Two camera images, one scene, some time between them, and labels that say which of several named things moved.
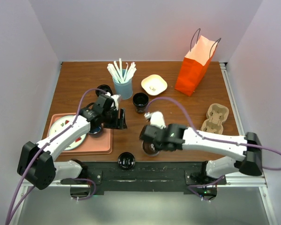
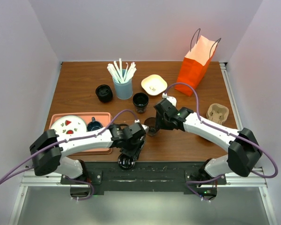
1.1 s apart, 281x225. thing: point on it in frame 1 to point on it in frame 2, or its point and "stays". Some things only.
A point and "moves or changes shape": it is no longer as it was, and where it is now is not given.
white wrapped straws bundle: [117, 72] stays
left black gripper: [116, 124] to [135, 153]
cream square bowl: [153, 85] stays
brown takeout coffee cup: [149, 149] moves or changes shape
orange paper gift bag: [196, 64] stays
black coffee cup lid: [126, 160] stays
